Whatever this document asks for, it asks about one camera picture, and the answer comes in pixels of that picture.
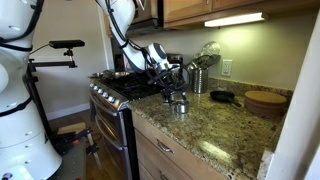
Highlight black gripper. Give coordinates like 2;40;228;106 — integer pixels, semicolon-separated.
158;65;185;105

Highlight large steel measuring cup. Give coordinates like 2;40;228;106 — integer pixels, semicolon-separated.
171;100;189;114

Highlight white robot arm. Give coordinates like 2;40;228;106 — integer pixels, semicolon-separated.
95;0;186;105

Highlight perforated steel utensil holder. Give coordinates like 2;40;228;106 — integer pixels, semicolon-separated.
192;69;208;94

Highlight small black cast iron skillet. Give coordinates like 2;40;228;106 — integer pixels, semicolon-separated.
210;91;241;107

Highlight wooden lower cabinet drawers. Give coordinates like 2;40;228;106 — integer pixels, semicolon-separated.
132;112;226;180

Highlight stainless steel gas stove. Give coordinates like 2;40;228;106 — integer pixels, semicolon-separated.
89;68;164;180

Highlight frying pan on stove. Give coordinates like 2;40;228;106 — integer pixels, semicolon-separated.
91;70;129;79

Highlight wooden upper cabinets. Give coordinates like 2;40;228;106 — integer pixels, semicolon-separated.
101;0;320;38

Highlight stacked round wooden boards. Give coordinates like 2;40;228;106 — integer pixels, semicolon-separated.
244;91;288;117

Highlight perforated grey robot cart top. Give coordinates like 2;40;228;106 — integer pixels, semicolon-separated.
48;140;86;180

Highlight under-cabinet light fixture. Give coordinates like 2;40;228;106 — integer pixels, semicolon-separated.
204;12;268;27

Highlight white wall power outlet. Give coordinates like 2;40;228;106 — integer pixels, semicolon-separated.
221;59;232;77

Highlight black stereo camera on stand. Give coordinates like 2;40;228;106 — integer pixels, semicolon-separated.
49;40;85;49

